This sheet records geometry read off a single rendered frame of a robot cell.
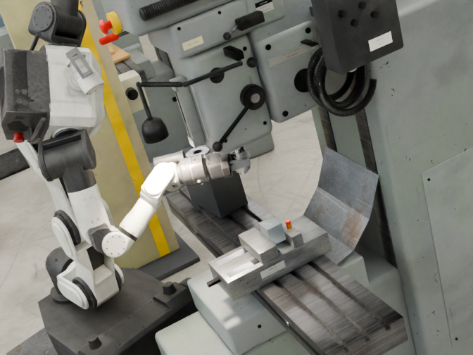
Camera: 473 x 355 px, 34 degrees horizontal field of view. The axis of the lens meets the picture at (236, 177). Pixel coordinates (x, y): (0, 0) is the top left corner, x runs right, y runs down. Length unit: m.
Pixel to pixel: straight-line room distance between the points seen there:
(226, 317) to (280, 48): 0.83
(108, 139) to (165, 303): 1.33
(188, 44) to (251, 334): 0.91
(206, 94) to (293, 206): 2.46
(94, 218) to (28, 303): 2.29
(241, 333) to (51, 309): 1.11
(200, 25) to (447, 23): 0.73
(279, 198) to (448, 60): 2.44
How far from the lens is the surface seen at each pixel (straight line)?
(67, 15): 2.45
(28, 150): 2.69
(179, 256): 4.36
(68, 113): 2.33
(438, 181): 2.50
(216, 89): 2.16
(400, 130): 2.35
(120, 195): 4.18
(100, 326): 3.08
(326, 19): 1.98
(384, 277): 2.63
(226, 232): 2.68
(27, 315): 4.48
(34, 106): 2.32
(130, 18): 2.02
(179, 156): 2.39
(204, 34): 2.10
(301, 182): 4.77
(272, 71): 2.20
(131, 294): 3.18
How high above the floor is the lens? 2.25
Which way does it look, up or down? 26 degrees down
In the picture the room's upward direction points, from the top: 17 degrees counter-clockwise
